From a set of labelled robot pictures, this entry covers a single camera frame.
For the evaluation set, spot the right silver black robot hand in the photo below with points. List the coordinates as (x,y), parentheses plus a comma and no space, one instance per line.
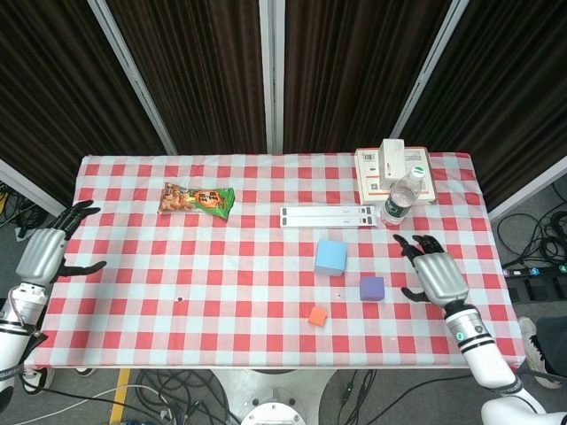
(438,279)

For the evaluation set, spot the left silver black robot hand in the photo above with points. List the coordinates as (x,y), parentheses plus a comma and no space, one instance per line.
(42,254)

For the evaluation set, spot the purple foam cube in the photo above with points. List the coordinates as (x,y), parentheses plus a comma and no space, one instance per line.
(371,290)

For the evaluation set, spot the small orange foam cube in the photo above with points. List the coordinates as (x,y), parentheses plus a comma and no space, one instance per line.
(317,316)

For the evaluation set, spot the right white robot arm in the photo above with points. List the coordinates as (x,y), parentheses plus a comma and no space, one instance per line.
(469,329)

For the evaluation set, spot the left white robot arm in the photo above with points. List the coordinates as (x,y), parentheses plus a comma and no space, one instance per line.
(17,310)

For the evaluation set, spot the clear plastic water bottle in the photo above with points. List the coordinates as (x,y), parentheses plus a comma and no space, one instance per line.
(398,201)

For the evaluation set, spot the large blue foam cube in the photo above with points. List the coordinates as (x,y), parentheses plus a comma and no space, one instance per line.
(331,257)

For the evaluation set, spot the white sneaker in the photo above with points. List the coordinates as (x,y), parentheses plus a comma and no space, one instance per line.
(40,380)
(531,341)

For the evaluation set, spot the large white orange box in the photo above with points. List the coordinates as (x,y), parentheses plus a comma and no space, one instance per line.
(367,181)

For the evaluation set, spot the small white carton box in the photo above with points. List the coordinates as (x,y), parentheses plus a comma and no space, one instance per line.
(392,161)

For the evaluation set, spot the person leg dark trousers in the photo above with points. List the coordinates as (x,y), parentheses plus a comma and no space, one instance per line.
(553,345)

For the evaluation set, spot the long flat white device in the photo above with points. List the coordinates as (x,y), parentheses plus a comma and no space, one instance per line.
(319,217)

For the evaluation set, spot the green orange snack bag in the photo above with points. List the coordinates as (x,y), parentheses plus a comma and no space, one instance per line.
(195,200)

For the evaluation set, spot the dark brown curtain panel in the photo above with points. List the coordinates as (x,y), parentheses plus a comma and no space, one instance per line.
(53,88)
(199,75)
(350,75)
(509,88)

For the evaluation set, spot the red white checkered tablecloth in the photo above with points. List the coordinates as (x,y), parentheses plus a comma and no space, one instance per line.
(221,274)

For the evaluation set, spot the white partition frame rail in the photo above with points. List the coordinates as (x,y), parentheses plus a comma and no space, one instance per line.
(527,190)
(31,188)

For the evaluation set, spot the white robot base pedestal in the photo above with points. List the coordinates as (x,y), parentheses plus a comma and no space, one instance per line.
(274,385)

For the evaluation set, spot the white partition frame post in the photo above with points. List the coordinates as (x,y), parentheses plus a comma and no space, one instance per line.
(427,66)
(128,66)
(272,75)

